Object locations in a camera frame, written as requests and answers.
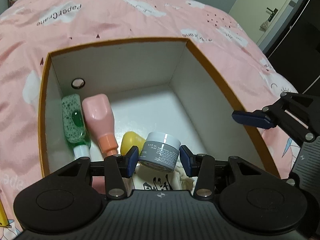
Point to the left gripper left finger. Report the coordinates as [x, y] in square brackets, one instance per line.
[132, 160]

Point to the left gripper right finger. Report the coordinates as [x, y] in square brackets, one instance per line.
[188, 161]

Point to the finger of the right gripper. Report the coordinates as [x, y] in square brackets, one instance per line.
[256, 119]

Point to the yellow round-head stamp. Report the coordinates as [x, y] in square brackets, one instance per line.
[131, 139]

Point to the white drawstring pouch with calligraphy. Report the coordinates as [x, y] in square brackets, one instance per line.
[147, 179]

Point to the small grey cream jar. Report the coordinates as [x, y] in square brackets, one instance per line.
[160, 152]

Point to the pink bottle orange cap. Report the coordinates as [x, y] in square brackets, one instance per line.
[100, 121]

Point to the green gel bottle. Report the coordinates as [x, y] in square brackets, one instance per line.
[74, 127]

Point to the orange cardboard box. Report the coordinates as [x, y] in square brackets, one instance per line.
[153, 84]

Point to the pink printed bed blanket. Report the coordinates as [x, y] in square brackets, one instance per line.
[30, 29]

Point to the cream door with handle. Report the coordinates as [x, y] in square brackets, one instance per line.
[260, 18]

